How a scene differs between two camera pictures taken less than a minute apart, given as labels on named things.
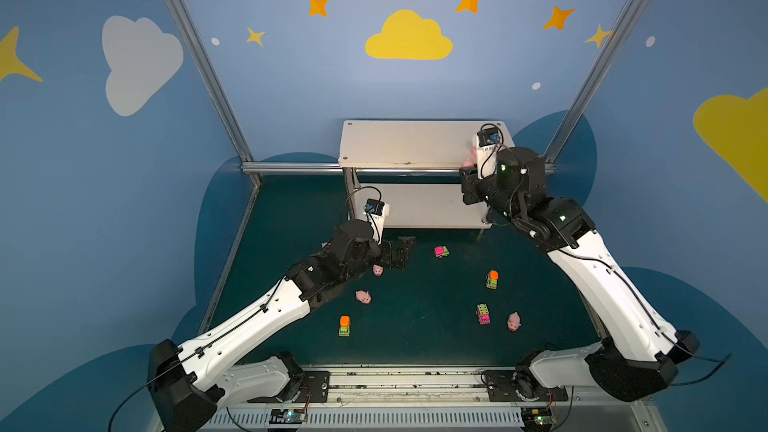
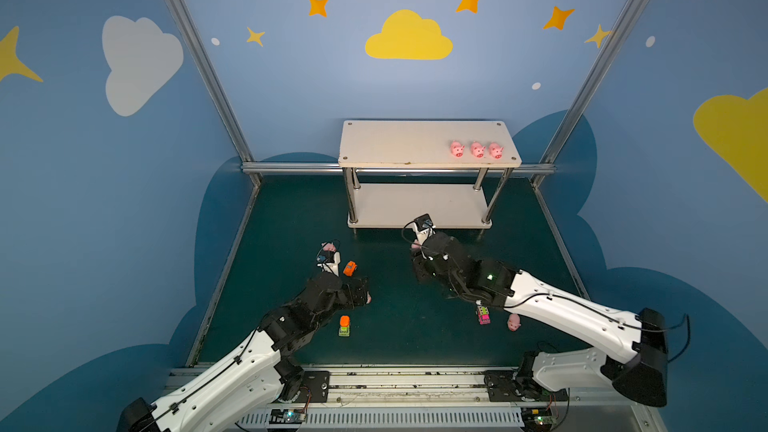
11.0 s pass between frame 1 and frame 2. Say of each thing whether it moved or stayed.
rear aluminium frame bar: stayed
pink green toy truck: stayed
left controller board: stayed
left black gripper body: moved
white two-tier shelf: stayed
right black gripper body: moved
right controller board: stayed
